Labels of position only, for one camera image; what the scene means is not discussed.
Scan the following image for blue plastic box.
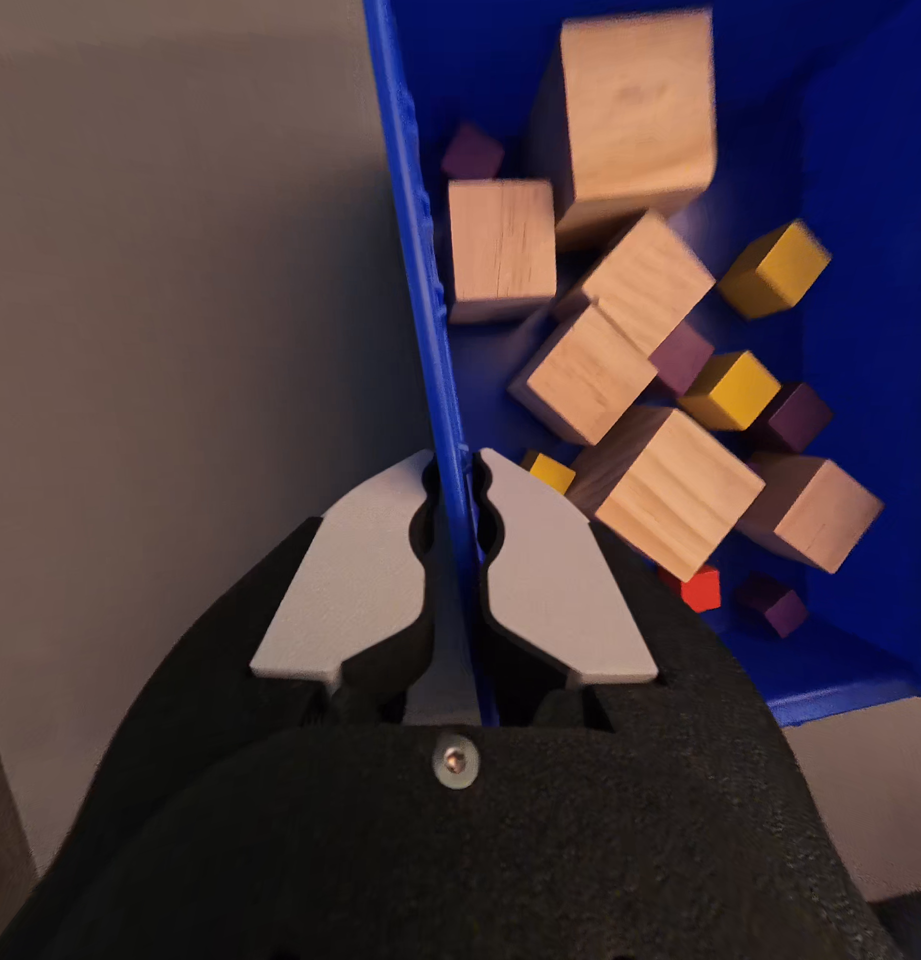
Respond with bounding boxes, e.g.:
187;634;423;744
363;0;921;729

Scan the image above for pile of wooden cubes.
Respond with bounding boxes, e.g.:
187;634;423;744
441;7;885;639

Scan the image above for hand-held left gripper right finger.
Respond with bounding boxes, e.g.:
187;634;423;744
475;448;660;687

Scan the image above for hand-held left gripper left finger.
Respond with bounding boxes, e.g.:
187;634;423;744
249;450;438;687

